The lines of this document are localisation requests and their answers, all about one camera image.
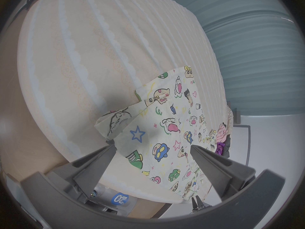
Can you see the purple satin garment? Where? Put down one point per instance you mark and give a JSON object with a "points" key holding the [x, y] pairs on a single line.
{"points": [[219, 148]]}

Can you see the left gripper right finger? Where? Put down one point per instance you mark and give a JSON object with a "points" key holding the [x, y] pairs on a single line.
{"points": [[224, 175]]}

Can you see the black garment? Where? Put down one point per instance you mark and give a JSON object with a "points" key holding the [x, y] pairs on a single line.
{"points": [[227, 147]]}

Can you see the pink garment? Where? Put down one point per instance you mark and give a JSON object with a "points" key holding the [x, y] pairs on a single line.
{"points": [[222, 132]]}

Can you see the bed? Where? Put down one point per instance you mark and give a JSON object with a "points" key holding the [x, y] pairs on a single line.
{"points": [[95, 56]]}

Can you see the white printed pyjama top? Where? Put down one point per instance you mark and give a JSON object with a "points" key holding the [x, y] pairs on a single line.
{"points": [[171, 132]]}

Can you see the grey bedside table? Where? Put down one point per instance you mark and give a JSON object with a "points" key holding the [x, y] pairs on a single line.
{"points": [[237, 114]]}

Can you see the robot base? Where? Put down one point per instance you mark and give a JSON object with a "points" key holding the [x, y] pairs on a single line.
{"points": [[112, 199]]}

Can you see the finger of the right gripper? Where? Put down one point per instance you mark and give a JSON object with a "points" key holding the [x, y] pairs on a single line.
{"points": [[194, 205], [200, 204]]}

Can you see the blue-green curtain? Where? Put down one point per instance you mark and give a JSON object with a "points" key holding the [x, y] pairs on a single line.
{"points": [[250, 56]]}

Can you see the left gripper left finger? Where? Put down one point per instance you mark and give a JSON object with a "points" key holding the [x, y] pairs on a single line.
{"points": [[88, 175]]}

